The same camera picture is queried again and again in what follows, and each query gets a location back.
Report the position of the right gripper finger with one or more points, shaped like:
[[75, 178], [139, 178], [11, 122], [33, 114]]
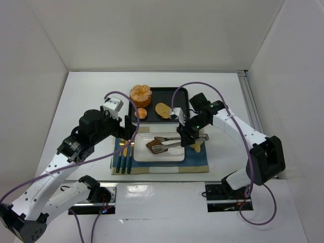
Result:
[[187, 140], [183, 132]]

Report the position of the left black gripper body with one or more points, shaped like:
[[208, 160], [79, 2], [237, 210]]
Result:
[[127, 127]]

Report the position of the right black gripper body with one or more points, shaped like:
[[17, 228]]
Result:
[[186, 134]]

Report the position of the brown chocolate croissant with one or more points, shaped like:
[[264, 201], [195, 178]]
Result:
[[153, 143]]

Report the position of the metal serving tongs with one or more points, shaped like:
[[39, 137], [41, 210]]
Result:
[[163, 147]]

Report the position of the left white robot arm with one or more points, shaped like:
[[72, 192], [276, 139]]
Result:
[[28, 216]]

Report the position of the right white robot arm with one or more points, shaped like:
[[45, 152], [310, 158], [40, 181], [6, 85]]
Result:
[[265, 154]]

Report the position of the tan bread slice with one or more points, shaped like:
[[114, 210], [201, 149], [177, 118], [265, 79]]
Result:
[[163, 110]]

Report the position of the yellow mug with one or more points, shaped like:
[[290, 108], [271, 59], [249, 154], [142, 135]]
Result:
[[196, 146]]

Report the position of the small round bun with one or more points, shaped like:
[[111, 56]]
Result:
[[141, 112]]

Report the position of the white rectangular plate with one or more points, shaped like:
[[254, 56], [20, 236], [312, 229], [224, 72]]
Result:
[[142, 154]]

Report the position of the blue beige placemat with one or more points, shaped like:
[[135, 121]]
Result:
[[192, 163]]

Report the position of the peeled orange mandarin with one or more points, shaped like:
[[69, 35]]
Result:
[[141, 95]]

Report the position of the black rectangular tray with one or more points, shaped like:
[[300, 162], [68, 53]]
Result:
[[164, 95]]

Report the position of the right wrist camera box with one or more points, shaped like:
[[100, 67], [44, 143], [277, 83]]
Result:
[[179, 114]]

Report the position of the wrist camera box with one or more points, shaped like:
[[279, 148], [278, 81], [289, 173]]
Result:
[[179, 114], [113, 104]]

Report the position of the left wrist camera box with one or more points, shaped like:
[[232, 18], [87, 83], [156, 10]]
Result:
[[113, 104]]

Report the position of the gold knife green handle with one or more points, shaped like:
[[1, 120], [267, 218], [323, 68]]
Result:
[[125, 154]]

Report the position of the gold spoon green handle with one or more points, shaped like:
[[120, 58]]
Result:
[[129, 163]]

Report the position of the aluminium frame rail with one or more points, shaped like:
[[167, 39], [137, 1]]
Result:
[[250, 103]]

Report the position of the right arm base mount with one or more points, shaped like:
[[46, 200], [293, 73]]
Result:
[[220, 199]]

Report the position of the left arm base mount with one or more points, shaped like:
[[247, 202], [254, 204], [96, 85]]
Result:
[[100, 199]]

